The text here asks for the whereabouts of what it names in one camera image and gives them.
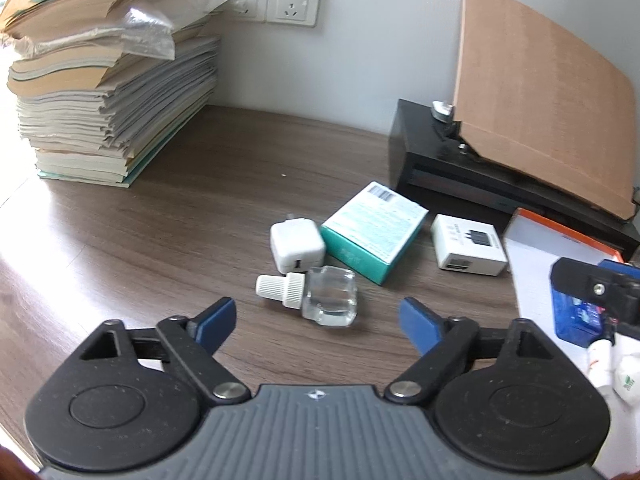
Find blue tin case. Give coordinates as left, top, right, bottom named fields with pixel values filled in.
left=551, top=287, right=615, bottom=349

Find wooden reading stand board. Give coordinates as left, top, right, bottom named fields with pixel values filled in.
left=454, top=0, right=637, bottom=220

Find white orange-edged box tray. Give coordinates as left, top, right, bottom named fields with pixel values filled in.
left=503, top=209, right=639, bottom=478

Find clear liquid refill bottle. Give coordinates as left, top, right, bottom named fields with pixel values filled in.
left=255, top=266, right=358, bottom=328

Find white charger retail box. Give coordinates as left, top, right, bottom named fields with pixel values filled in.
left=431, top=214, right=508, bottom=276

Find stack of books and papers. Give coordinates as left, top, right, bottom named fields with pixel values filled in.
left=1, top=0, right=232, bottom=188

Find teal white carton box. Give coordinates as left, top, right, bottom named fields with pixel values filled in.
left=320, top=181, right=428, bottom=285

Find black monitor riser shelf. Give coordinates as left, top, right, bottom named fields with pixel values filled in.
left=388, top=99, right=639, bottom=259

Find white double wall socket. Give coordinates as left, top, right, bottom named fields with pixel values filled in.
left=224, top=0, right=320, bottom=27

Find white usb wall charger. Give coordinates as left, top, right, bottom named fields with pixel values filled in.
left=270, top=218, right=326, bottom=274

